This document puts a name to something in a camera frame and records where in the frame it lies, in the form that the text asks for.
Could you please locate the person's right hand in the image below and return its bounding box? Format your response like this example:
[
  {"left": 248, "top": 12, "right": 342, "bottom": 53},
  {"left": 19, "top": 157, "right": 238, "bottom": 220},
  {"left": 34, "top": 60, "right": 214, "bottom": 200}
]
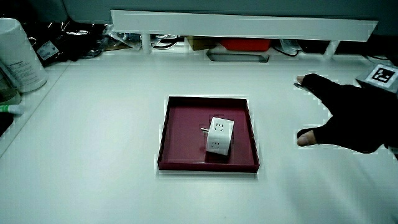
[{"left": 294, "top": 63, "right": 398, "bottom": 161}]

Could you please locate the white cube socket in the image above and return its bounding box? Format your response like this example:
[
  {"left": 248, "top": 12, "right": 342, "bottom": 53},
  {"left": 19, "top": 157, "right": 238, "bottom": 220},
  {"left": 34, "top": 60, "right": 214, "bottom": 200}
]
[{"left": 200, "top": 116, "right": 235, "bottom": 156}]

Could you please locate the grey flat tray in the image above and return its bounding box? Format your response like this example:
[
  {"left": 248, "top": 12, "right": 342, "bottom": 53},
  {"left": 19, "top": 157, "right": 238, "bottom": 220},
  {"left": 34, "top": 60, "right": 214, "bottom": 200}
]
[{"left": 206, "top": 49, "right": 270, "bottom": 63}]

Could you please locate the red box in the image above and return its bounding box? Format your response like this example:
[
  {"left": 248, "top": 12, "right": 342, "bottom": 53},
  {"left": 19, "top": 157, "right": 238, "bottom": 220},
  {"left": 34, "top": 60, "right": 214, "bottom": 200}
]
[{"left": 220, "top": 38, "right": 272, "bottom": 52}]

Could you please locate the white desk shelf riser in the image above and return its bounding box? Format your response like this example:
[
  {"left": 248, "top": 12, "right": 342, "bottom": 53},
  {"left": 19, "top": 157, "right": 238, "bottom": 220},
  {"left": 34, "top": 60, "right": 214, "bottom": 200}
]
[{"left": 110, "top": 9, "right": 379, "bottom": 60}]

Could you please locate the dark red square tray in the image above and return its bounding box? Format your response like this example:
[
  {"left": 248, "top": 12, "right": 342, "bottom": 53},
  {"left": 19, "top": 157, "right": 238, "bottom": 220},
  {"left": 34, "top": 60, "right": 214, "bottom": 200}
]
[{"left": 157, "top": 95, "right": 261, "bottom": 174}]

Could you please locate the brown cardboard box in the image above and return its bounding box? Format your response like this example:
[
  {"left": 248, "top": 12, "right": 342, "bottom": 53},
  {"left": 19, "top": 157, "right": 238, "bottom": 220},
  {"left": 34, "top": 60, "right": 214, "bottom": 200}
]
[{"left": 187, "top": 35, "right": 218, "bottom": 52}]

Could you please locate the clear plastic bag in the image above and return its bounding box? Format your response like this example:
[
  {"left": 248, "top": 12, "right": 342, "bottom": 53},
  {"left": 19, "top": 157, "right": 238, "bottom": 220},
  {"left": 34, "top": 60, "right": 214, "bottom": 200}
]
[{"left": 104, "top": 24, "right": 142, "bottom": 52}]

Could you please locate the black plastic bag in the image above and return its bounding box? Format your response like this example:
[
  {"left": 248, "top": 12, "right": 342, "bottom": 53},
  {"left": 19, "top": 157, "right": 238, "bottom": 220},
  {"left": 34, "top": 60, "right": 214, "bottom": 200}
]
[{"left": 23, "top": 19, "right": 108, "bottom": 67}]

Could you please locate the white cylindrical canister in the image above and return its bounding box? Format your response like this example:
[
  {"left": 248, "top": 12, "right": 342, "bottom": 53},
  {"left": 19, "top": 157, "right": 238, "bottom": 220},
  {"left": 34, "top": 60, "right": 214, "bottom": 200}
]
[{"left": 0, "top": 17, "right": 49, "bottom": 93}]

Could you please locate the green white marker pen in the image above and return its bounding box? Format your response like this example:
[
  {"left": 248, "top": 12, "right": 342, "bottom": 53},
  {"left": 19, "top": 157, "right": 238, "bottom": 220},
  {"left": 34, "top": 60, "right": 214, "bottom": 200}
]
[{"left": 0, "top": 104, "right": 25, "bottom": 115}]

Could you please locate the clear glass jar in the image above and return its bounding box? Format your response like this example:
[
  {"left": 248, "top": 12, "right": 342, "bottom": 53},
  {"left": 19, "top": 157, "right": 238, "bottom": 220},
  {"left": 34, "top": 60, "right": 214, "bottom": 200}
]
[{"left": 0, "top": 62, "right": 22, "bottom": 105}]

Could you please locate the black cable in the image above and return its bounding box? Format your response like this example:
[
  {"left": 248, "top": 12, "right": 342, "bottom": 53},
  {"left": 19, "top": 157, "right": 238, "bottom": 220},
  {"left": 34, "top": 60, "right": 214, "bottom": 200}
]
[{"left": 272, "top": 43, "right": 300, "bottom": 58}]

